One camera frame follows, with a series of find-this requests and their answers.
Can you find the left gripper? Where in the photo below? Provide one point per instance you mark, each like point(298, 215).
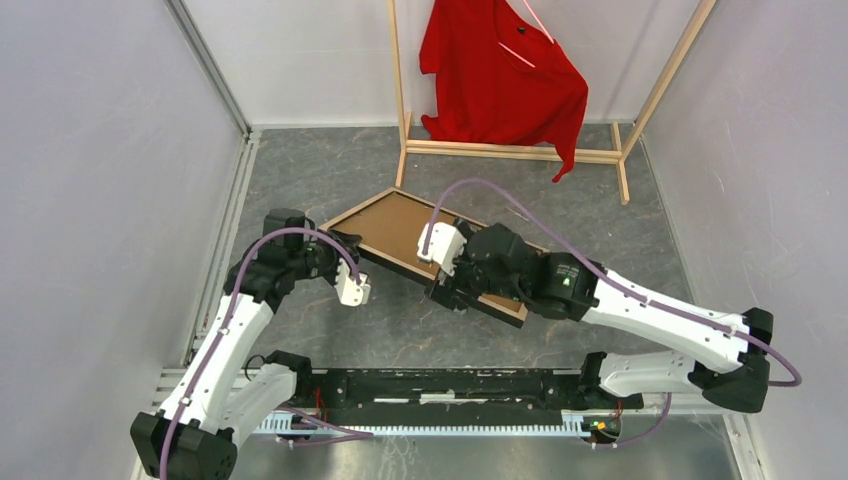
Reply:
point(348, 241)

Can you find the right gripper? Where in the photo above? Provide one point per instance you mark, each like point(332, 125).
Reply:
point(446, 287)

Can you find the wooden picture frame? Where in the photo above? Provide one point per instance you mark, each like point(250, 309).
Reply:
point(384, 255)

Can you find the brown backing board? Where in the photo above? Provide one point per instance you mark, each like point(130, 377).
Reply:
point(397, 228)

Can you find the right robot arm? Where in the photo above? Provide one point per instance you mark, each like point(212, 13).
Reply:
point(720, 356)

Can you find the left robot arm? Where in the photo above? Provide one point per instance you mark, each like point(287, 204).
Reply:
point(198, 429)

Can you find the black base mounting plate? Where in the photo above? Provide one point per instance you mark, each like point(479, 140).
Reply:
point(452, 397)

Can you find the wooden clothes rack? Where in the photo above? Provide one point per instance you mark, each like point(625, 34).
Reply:
point(621, 147)

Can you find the red t-shirt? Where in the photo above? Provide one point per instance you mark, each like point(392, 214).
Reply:
point(481, 97)

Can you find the pink clothes hanger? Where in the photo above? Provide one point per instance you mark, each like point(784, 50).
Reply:
point(521, 37)

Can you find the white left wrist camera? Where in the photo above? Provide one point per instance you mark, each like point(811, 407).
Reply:
point(350, 292)

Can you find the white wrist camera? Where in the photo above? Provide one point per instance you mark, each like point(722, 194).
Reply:
point(350, 292)
point(441, 244)

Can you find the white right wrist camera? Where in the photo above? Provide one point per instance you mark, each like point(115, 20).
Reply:
point(441, 244)

